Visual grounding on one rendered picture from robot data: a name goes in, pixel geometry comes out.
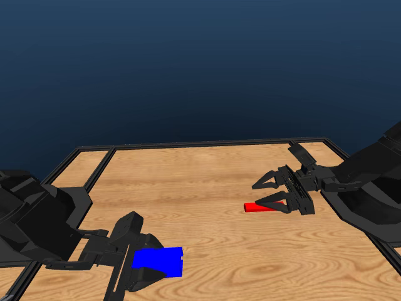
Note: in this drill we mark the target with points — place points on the thin red peg bar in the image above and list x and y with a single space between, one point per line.
252 207

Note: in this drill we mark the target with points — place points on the blue hollow socket block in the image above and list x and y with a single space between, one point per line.
163 261

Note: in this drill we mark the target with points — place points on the black table frame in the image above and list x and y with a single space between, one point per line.
100 166

